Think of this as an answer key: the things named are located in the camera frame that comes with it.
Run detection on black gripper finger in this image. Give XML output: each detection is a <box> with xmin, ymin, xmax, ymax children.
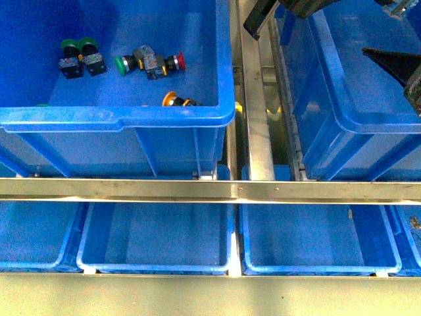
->
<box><xmin>362</xmin><ymin>47</ymin><xmax>420</xmax><ymax>88</ymax></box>

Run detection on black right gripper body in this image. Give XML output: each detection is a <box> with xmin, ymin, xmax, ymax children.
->
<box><xmin>279</xmin><ymin>0</ymin><xmax>338</xmax><ymax>18</ymax></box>

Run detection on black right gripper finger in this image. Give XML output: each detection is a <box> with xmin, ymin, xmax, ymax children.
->
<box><xmin>243</xmin><ymin>0</ymin><xmax>280</xmax><ymax>40</ymax></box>

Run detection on yellow mushroom push button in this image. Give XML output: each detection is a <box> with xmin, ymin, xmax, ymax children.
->
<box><xmin>376</xmin><ymin>0</ymin><xmax>419</xmax><ymax>16</ymax></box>

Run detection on large blue bin with buttons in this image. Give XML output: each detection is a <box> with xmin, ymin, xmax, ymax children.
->
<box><xmin>1</xmin><ymin>1</ymin><xmax>235</xmax><ymax>178</ymax></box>

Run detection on large blue empty bin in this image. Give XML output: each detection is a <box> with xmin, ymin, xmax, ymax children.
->
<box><xmin>275</xmin><ymin>1</ymin><xmax>420</xmax><ymax>182</ymax></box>

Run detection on red push button lying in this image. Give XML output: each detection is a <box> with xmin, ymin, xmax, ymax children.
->
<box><xmin>143</xmin><ymin>51</ymin><xmax>186</xmax><ymax>80</ymax></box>

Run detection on green push button centre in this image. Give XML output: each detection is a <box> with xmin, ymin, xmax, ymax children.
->
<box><xmin>114</xmin><ymin>45</ymin><xmax>155</xmax><ymax>76</ymax></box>

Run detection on yellow push button at rim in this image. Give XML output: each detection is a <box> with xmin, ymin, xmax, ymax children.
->
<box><xmin>162</xmin><ymin>91</ymin><xmax>202</xmax><ymax>107</ymax></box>

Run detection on lower far-right blue bin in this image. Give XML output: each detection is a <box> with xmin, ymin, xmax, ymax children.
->
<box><xmin>385</xmin><ymin>205</ymin><xmax>420</xmax><ymax>277</ymax></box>

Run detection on small dark metal parts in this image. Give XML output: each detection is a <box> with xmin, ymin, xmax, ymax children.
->
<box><xmin>410</xmin><ymin>216</ymin><xmax>421</xmax><ymax>230</ymax></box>

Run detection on green push button far left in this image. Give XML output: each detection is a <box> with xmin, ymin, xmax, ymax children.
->
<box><xmin>59</xmin><ymin>39</ymin><xmax>83</xmax><ymax>80</ymax></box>

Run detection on lower centre-right blue bin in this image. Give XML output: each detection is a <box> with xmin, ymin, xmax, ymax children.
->
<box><xmin>239</xmin><ymin>204</ymin><xmax>402</xmax><ymax>276</ymax></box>

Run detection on lower centre-left blue bin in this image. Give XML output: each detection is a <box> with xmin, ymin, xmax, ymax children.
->
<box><xmin>76</xmin><ymin>203</ymin><xmax>234</xmax><ymax>275</ymax></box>

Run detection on lower far-left blue bin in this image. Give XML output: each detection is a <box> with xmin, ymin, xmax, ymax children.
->
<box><xmin>1</xmin><ymin>201</ymin><xmax>89</xmax><ymax>273</ymax></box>

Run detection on steel front cross rail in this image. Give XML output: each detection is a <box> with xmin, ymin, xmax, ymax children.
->
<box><xmin>1</xmin><ymin>178</ymin><xmax>420</xmax><ymax>205</ymax></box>

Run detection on steel centre divider rail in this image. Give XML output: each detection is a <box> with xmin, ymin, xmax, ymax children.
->
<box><xmin>237</xmin><ymin>0</ymin><xmax>276</xmax><ymax>182</ymax></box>

